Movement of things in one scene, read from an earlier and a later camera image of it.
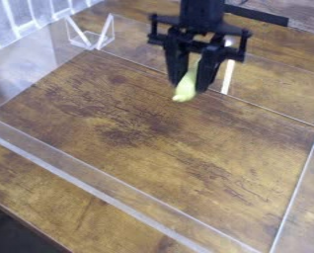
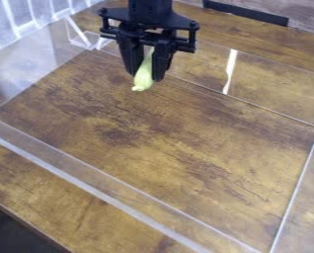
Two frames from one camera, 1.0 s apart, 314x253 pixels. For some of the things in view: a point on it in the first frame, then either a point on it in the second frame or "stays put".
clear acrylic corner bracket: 89,40 stays put
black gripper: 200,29 → 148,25
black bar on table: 256,15 stays put
